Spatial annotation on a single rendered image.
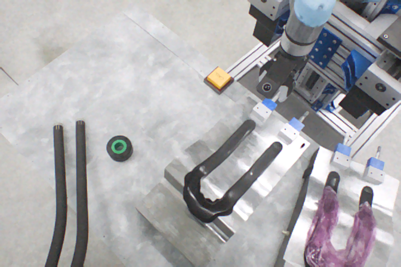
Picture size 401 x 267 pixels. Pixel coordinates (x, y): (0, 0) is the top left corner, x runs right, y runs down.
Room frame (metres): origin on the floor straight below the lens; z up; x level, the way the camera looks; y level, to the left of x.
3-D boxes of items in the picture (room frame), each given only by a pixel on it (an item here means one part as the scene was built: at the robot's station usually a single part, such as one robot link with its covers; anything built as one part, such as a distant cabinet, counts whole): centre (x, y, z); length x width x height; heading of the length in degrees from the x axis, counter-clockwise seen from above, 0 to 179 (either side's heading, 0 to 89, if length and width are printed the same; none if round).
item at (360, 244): (0.16, -0.42, 0.90); 0.26 x 0.18 x 0.08; 161
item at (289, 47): (0.53, -0.20, 1.23); 0.08 x 0.08 x 0.05
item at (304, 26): (0.54, -0.20, 1.31); 0.09 x 0.08 x 0.11; 4
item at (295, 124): (0.48, -0.30, 0.89); 0.13 x 0.05 x 0.05; 143
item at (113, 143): (0.37, 0.25, 0.82); 0.08 x 0.08 x 0.04
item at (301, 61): (0.54, -0.20, 1.15); 0.09 x 0.08 x 0.12; 143
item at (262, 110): (0.55, -0.21, 0.89); 0.13 x 0.05 x 0.05; 143
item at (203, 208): (0.31, -0.10, 0.92); 0.35 x 0.16 x 0.09; 143
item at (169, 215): (0.30, -0.09, 0.87); 0.50 x 0.26 x 0.14; 143
